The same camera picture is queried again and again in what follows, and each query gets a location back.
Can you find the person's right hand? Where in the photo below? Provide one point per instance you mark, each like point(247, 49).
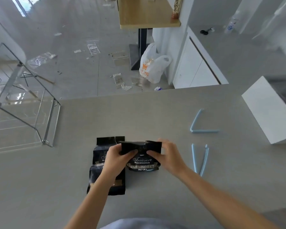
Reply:
point(170, 156)

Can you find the person's left hand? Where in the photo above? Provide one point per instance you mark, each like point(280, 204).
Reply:
point(114, 158)

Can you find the person's right thumb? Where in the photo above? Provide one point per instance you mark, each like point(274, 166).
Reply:
point(153, 153)

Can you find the person's left thumb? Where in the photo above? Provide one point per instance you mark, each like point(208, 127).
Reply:
point(131, 153)

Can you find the black coffee bag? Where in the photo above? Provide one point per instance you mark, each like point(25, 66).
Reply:
point(143, 155)
point(104, 171)

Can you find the person's right forearm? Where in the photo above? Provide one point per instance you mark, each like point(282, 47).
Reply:
point(226, 202)

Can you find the person's left forearm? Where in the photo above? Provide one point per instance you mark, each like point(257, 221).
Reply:
point(90, 202)

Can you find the light blue bag clip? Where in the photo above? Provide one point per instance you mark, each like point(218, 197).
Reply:
point(200, 159)
point(200, 123)

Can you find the small white blue packet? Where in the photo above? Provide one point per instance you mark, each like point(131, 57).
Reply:
point(158, 88)

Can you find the person's light blue shirt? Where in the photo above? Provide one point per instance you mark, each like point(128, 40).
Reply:
point(135, 224)

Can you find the white plastic shopping bag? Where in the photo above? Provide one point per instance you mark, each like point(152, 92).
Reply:
point(152, 65)

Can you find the white cabinet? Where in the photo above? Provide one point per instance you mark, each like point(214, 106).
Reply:
point(197, 66)

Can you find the black table leg base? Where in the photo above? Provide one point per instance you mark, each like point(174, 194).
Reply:
point(138, 52)

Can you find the clear plastic wrappers on floor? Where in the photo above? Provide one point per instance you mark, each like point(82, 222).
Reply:
point(93, 59)

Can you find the glass stair railing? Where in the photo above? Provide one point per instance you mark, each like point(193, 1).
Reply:
point(21, 97)

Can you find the white box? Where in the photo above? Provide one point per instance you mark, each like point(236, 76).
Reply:
point(269, 109)

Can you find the black scissors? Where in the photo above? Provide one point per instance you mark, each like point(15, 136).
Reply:
point(206, 31)

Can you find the wooden table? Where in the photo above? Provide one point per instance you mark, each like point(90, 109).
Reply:
point(145, 11)

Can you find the tall printed box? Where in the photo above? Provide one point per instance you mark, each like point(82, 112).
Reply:
point(177, 7)

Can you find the clear plastic bottle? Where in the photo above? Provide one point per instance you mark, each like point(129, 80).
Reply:
point(231, 23)

